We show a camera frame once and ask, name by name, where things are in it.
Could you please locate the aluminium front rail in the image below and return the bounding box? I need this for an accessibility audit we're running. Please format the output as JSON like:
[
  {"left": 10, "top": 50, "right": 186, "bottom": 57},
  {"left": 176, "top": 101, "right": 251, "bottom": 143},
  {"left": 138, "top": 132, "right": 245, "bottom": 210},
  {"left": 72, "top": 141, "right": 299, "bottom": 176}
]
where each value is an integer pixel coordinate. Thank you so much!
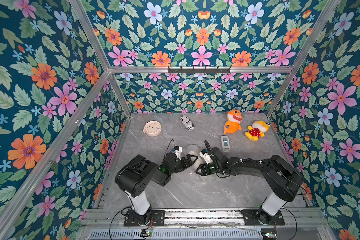
[{"left": 80, "top": 208, "right": 330, "bottom": 228}]

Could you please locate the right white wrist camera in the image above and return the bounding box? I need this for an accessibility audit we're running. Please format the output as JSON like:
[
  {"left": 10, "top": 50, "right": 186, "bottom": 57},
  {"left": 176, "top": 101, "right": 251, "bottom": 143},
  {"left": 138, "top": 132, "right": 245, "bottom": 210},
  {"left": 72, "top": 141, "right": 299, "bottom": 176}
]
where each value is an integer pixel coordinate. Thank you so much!
[{"left": 199, "top": 149, "right": 213, "bottom": 164}]

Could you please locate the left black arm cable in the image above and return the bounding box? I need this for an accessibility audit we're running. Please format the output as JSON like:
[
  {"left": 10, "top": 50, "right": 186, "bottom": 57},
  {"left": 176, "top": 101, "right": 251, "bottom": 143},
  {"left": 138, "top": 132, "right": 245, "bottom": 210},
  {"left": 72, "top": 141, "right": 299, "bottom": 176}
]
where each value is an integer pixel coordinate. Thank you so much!
[{"left": 108, "top": 206, "right": 133, "bottom": 240}]

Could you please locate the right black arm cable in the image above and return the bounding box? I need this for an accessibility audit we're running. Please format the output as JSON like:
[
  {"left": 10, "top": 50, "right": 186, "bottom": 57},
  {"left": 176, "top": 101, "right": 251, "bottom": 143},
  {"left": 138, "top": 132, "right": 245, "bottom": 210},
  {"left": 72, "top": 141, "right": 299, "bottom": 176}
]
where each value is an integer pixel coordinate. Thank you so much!
[{"left": 280, "top": 206, "right": 298, "bottom": 240}]

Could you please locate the silver toy car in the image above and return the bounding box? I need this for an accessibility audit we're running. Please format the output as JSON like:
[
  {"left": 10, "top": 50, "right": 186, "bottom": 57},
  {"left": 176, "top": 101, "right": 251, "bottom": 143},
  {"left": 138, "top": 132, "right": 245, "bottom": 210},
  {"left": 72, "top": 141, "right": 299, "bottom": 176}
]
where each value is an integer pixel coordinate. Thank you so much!
[{"left": 180, "top": 115, "right": 195, "bottom": 131}]

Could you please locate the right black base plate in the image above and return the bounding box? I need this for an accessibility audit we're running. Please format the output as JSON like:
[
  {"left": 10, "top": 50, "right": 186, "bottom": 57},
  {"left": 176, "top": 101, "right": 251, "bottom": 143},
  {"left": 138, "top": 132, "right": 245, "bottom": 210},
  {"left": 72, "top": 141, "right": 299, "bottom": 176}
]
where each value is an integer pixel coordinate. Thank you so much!
[{"left": 241, "top": 209, "right": 285, "bottom": 226}]

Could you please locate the white grey remote device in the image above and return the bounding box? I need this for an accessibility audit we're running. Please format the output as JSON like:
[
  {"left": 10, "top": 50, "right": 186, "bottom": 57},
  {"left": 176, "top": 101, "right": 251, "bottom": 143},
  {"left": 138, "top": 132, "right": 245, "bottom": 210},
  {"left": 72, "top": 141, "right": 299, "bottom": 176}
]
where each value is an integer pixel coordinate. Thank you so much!
[{"left": 221, "top": 136, "right": 231, "bottom": 152}]

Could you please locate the orange shark plush toy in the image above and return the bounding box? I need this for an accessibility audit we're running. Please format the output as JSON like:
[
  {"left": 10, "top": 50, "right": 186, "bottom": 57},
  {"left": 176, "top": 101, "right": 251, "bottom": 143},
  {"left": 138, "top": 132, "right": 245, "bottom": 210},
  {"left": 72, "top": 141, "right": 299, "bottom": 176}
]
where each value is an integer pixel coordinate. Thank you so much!
[{"left": 224, "top": 110, "right": 243, "bottom": 135}]

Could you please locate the clear bubble wrap sheet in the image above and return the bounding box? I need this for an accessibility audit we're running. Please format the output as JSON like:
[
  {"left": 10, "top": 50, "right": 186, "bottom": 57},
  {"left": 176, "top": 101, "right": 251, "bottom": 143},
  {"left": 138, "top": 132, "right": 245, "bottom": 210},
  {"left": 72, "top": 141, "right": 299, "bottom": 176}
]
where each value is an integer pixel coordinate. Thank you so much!
[{"left": 185, "top": 145, "right": 203, "bottom": 159}]

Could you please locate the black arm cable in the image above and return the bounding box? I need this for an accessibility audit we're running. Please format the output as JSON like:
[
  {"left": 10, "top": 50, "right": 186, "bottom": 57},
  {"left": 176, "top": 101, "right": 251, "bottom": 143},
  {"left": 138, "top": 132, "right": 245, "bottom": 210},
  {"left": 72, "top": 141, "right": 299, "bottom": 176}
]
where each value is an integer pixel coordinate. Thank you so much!
[
  {"left": 108, "top": 206, "right": 133, "bottom": 240},
  {"left": 280, "top": 206, "right": 298, "bottom": 240}
]

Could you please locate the pink round alarm clock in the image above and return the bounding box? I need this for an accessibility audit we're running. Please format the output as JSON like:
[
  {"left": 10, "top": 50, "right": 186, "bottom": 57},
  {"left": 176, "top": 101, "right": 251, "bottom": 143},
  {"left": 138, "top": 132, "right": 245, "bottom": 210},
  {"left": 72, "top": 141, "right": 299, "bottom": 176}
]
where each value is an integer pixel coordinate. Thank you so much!
[{"left": 143, "top": 121, "right": 162, "bottom": 137}]

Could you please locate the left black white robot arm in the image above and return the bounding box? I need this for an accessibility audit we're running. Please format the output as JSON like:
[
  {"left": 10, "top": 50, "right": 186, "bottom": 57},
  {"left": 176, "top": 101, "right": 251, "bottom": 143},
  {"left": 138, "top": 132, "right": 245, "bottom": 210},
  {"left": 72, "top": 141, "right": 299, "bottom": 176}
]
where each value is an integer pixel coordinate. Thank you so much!
[{"left": 115, "top": 152, "right": 199, "bottom": 226}]

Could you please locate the white slotted cable duct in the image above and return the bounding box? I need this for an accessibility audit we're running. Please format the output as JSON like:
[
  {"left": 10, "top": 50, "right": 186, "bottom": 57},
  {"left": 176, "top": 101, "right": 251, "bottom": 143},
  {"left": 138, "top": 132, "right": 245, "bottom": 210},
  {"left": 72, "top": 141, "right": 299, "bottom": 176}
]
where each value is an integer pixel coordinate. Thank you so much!
[{"left": 88, "top": 229, "right": 263, "bottom": 240}]

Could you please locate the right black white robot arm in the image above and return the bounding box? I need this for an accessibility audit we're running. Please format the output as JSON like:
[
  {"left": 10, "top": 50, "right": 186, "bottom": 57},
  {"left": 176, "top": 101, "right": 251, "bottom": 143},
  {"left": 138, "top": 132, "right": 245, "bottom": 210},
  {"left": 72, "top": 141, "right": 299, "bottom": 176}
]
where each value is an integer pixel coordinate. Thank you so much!
[{"left": 196, "top": 148, "right": 304, "bottom": 225}]

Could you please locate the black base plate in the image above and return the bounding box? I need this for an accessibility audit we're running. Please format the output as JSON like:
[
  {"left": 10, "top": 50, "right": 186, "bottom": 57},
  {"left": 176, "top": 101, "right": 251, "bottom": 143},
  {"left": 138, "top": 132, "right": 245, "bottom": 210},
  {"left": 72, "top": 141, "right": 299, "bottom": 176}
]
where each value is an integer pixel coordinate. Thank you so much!
[
  {"left": 124, "top": 210, "right": 166, "bottom": 227},
  {"left": 241, "top": 209, "right": 285, "bottom": 226}
]

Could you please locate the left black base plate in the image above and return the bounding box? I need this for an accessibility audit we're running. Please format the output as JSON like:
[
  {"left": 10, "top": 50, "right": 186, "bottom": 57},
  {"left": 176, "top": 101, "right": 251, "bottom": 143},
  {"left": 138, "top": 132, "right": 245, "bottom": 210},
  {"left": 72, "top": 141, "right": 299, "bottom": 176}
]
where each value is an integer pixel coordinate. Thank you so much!
[{"left": 124, "top": 210, "right": 166, "bottom": 227}]

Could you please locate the yellow shark plush toy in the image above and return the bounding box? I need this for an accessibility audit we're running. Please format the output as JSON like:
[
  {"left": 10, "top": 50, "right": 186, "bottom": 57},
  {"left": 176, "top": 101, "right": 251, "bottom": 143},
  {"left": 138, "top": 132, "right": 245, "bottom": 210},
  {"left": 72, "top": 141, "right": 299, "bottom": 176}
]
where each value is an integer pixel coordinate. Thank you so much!
[{"left": 245, "top": 121, "right": 271, "bottom": 142}]

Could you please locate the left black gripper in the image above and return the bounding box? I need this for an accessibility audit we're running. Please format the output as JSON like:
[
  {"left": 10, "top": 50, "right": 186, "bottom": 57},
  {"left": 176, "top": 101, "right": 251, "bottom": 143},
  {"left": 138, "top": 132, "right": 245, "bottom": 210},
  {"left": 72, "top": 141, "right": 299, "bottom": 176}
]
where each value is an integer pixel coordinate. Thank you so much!
[{"left": 167, "top": 155, "right": 197, "bottom": 176}]

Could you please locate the black hook rail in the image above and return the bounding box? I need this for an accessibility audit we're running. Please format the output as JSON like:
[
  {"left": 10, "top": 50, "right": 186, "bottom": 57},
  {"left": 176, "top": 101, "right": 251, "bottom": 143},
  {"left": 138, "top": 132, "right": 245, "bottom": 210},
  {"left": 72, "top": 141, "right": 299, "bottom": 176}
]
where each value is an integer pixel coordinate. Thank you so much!
[{"left": 167, "top": 66, "right": 231, "bottom": 75}]

